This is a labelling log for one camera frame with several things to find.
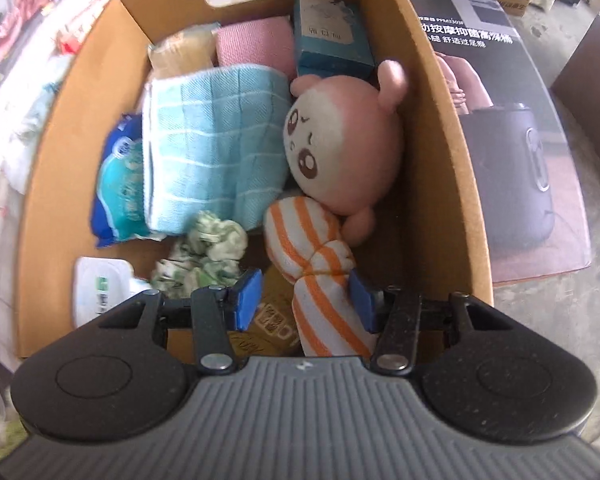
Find green white scrunchie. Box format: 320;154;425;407
150;211;248;299

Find gold tissue pack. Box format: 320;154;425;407
230;266;301;359

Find large cardboard box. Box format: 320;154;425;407
14;0;594;360

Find blue white wipes pack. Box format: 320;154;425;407
91;114;164;248

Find blue towels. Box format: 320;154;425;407
142;64;291;235

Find pink plush doll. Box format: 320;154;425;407
284;60;407;246

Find clear cotton swab bag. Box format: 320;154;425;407
147;23;220;79

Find pink cloth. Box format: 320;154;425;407
215;16;297;79

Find white tied plastic bag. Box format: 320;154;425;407
3;54;74;195

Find teal rectangular box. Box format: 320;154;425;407
292;0;376;79

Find dark wooden furniture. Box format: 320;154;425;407
552;14;600;158

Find red wet wipes pack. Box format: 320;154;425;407
55;23;93;54

